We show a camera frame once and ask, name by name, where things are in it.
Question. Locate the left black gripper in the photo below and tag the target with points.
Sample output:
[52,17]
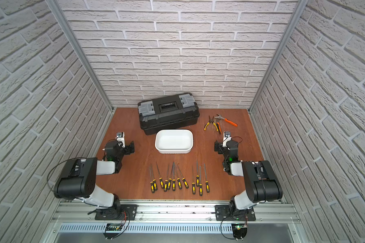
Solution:
[126,147]

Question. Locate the white plastic storage box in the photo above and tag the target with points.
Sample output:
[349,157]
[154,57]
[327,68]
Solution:
[174,141]

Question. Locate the right control circuit board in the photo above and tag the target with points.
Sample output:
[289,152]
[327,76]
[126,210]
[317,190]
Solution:
[239,231]

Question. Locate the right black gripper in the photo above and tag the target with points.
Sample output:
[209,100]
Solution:
[219,145]

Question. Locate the black plastic toolbox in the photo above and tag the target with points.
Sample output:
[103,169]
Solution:
[169,112]

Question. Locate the left control circuit board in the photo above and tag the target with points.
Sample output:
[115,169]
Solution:
[113,230]

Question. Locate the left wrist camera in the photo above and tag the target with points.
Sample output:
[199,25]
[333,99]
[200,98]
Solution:
[120,138]

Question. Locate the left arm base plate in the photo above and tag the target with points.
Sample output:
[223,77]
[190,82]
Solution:
[122,212]

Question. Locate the control circuit board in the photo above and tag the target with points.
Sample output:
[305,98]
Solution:
[113,230]
[239,231]

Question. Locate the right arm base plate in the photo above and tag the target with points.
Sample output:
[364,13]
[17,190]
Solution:
[226,212]

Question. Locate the orange handled pliers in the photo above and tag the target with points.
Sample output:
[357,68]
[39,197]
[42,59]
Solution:
[226,120]

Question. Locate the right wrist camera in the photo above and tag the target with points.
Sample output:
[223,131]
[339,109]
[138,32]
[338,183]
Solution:
[227,137]

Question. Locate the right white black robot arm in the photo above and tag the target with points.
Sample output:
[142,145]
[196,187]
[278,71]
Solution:
[261,183]

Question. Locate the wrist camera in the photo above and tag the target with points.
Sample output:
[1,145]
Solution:
[120,138]
[227,137]

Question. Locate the aluminium front rail frame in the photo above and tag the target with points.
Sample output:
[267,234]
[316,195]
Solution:
[179,211]

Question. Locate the file tool eleventh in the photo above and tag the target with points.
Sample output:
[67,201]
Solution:
[200,182]

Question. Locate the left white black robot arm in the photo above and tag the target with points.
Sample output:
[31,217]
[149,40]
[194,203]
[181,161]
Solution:
[77,179]

